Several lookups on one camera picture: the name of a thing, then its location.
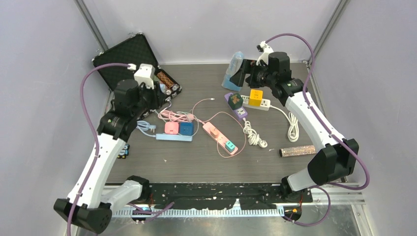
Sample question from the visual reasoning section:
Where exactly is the mint green charger cable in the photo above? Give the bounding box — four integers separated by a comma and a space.
159, 111, 199, 126

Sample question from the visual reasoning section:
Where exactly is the blue wrapped metronome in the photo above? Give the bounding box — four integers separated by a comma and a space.
222, 51, 244, 91

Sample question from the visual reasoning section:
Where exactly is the teal charger plug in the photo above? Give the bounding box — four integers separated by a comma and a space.
224, 141, 236, 153

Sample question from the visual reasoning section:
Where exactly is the orange pink charger plug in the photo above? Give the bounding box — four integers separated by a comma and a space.
210, 127, 219, 138

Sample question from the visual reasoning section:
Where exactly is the pink charger cable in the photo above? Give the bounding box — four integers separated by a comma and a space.
192, 96, 247, 159

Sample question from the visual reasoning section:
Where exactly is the glittery small cylinder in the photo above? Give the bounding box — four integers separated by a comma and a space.
278, 145, 316, 157

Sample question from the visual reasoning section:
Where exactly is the dark blue cube socket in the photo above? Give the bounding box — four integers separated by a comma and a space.
179, 122, 194, 136

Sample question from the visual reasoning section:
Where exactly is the black chip case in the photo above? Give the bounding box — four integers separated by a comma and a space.
92, 33, 182, 124

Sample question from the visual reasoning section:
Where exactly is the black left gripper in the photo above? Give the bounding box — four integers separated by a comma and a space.
132, 80, 164, 118

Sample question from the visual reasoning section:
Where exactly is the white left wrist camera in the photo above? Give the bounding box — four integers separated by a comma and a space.
127, 63, 155, 89

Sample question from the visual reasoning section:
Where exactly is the pink cube socket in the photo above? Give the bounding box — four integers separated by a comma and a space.
164, 121, 179, 135

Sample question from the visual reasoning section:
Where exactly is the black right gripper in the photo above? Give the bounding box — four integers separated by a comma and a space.
230, 59, 276, 89

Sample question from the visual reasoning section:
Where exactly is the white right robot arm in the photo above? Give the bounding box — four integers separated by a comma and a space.
230, 52, 359, 202

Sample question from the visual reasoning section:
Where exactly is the pink coiled power cord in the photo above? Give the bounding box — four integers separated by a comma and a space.
158, 109, 196, 125

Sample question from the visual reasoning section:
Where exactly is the pink power strip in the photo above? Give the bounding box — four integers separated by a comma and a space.
203, 122, 238, 155

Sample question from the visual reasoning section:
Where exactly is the blue owl figurine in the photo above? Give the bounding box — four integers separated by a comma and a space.
117, 144, 130, 159

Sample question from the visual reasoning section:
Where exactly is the yellow cube socket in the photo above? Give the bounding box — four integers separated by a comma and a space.
248, 89, 263, 107

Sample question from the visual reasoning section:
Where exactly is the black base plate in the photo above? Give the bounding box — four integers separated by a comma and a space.
132, 183, 313, 210

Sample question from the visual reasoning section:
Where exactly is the light blue coiled cord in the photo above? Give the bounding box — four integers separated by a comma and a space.
136, 120, 158, 138

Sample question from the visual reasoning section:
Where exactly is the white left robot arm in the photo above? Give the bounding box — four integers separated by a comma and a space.
54, 79, 165, 236

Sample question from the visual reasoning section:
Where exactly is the dark green cube socket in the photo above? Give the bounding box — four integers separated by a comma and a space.
228, 93, 243, 110

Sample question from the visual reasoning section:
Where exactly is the light blue power strip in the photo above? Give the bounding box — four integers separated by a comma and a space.
155, 133, 193, 142

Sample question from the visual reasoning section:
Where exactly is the white coiled power cord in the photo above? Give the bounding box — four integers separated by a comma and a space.
270, 105, 300, 143

